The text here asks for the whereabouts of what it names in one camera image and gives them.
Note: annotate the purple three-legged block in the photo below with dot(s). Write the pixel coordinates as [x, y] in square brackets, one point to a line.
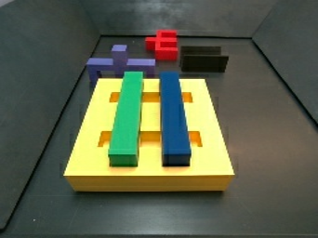
[119, 63]

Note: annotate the yellow slotted board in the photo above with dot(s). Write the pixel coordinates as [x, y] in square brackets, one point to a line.
[208, 173]

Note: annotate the blue long bar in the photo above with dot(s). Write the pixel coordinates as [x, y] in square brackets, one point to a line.
[175, 143]

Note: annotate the green long bar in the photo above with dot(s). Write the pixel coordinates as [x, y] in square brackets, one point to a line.
[123, 150]

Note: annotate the red branched block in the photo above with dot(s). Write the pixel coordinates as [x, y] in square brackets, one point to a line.
[163, 44]

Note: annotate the black angle bracket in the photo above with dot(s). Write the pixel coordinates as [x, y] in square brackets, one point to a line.
[203, 59]

